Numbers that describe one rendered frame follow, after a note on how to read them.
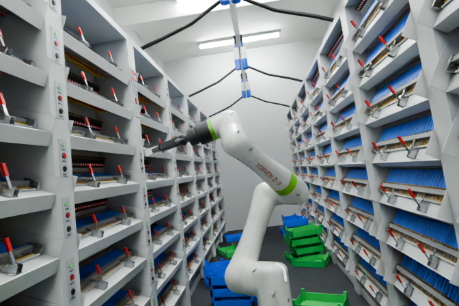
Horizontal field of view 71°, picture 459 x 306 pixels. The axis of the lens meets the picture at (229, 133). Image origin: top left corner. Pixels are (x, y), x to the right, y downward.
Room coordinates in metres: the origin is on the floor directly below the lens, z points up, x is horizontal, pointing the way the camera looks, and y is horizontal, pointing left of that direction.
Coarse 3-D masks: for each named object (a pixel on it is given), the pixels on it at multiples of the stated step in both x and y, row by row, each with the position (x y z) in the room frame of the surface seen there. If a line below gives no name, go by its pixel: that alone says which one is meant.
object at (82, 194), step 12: (72, 168) 1.39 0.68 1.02; (84, 168) 1.48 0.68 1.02; (96, 168) 1.59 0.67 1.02; (108, 168) 1.70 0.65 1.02; (132, 180) 1.69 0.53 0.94; (84, 192) 1.15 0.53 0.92; (96, 192) 1.25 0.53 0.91; (108, 192) 1.35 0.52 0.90; (120, 192) 1.47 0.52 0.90; (132, 192) 1.61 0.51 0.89
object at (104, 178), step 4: (96, 176) 1.40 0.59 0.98; (100, 176) 1.42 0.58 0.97; (104, 176) 1.45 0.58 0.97; (108, 176) 1.48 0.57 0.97; (112, 176) 1.52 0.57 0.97; (116, 176) 1.57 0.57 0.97; (120, 176) 1.62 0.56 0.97; (124, 176) 1.67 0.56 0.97; (76, 180) 1.23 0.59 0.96; (80, 180) 1.25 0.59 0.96; (96, 180) 1.36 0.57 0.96; (100, 180) 1.42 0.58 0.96; (104, 180) 1.42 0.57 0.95; (108, 180) 1.49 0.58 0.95; (112, 180) 1.49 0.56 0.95
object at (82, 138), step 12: (72, 120) 1.41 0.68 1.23; (84, 120) 1.50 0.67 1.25; (96, 120) 1.60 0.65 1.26; (72, 132) 1.22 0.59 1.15; (84, 132) 1.31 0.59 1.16; (96, 132) 1.62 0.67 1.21; (108, 132) 1.70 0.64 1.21; (72, 144) 1.12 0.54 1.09; (84, 144) 1.19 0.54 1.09; (96, 144) 1.28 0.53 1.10; (108, 144) 1.37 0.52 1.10; (120, 144) 1.49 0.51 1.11; (132, 144) 1.69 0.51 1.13
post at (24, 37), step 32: (32, 32) 0.99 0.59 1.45; (64, 64) 1.08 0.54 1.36; (32, 96) 1.00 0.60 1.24; (64, 96) 1.07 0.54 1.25; (64, 128) 1.06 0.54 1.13; (0, 160) 1.00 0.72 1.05; (32, 160) 1.00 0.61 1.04; (64, 192) 1.03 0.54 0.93; (0, 224) 1.01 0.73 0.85; (32, 224) 1.00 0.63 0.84; (64, 256) 1.01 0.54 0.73; (32, 288) 1.00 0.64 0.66; (64, 288) 1.00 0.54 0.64
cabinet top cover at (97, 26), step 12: (60, 0) 1.25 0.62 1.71; (72, 0) 1.26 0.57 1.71; (84, 0) 1.27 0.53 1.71; (72, 12) 1.36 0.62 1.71; (84, 12) 1.37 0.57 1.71; (96, 12) 1.38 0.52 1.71; (72, 24) 1.46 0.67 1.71; (84, 24) 1.47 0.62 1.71; (96, 24) 1.49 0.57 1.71; (108, 24) 1.50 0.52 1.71; (84, 36) 1.60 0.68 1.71; (96, 36) 1.61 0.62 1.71; (108, 36) 1.63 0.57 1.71; (120, 36) 1.65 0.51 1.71; (144, 60) 2.03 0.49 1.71; (144, 72) 2.27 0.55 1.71; (156, 72) 2.30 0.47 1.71
